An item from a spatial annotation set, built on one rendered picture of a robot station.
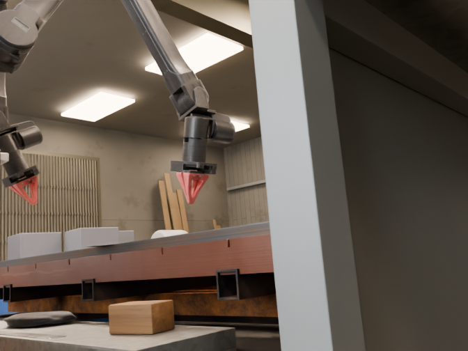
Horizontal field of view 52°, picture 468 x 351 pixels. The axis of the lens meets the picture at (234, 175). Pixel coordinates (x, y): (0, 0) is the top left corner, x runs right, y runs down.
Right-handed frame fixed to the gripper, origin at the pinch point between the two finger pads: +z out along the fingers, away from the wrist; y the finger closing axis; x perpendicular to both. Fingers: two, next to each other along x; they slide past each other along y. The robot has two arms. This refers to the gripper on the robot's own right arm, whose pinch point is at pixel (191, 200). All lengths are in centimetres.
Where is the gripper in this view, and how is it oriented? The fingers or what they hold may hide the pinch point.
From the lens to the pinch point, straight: 115.3
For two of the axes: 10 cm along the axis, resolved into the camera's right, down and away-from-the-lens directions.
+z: -0.8, 10.0, 0.1
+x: -6.8, -0.5, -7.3
